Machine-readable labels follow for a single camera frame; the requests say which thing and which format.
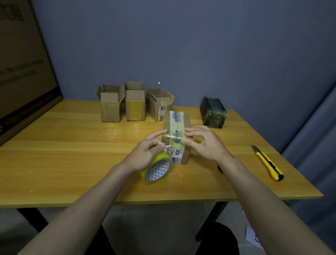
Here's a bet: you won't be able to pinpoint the white paper floor label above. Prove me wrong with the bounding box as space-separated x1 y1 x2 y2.
245 225 264 250

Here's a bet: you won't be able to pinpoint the person's right hand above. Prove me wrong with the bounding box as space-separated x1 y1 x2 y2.
181 125 234 165

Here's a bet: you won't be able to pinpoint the person's left hand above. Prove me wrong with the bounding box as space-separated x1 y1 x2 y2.
117 129 173 175

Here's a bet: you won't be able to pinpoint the person's left forearm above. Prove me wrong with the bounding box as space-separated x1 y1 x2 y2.
17 164 137 255

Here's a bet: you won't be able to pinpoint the person's black trousers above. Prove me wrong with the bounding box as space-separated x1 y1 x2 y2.
92 222 239 255

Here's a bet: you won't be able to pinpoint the person's right forearm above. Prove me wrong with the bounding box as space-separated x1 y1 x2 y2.
219 156 334 255

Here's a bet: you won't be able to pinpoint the small carton red label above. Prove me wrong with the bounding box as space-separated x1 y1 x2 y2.
146 88 175 122

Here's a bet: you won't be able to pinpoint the large flat brown carton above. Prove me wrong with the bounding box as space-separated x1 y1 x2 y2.
0 0 63 146

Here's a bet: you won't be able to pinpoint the black table leg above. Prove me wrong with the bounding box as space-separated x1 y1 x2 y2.
17 208 49 233
195 201 229 242

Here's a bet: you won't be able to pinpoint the small carton yellow tape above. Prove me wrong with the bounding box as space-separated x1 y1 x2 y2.
124 81 147 122

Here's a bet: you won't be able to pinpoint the black cardboard box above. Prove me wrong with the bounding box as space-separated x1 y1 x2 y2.
199 96 228 129

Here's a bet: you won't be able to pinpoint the brown box with white label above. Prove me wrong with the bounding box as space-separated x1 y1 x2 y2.
161 110 194 165

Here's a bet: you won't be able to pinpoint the grey pleated curtain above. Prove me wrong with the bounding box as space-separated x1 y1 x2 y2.
281 84 336 245

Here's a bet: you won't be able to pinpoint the yellow tape roll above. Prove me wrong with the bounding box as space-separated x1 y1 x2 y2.
139 151 174 185

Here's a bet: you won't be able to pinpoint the yellow utility knife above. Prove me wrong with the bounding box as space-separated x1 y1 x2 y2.
251 145 285 182

